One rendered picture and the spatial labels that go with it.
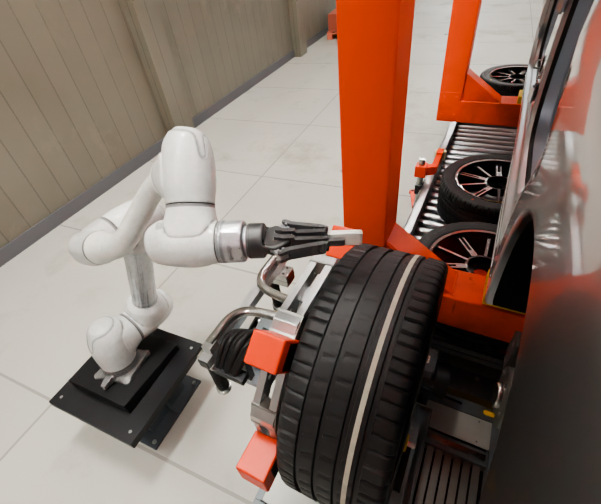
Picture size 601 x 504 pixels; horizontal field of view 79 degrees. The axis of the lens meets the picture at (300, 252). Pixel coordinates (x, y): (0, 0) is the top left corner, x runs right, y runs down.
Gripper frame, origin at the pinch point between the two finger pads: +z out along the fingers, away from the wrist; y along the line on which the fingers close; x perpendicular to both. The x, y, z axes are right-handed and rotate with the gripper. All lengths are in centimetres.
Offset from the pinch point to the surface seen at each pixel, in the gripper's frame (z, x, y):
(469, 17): 94, 16, -219
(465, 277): 50, -53, -47
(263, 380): -18.6, -27.0, 15.2
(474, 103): 108, -38, -218
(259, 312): -21.9, -26.6, -4.8
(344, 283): -0.2, -9.5, 3.5
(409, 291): 13.0, -9.9, 6.0
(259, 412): -19.7, -32.4, 19.7
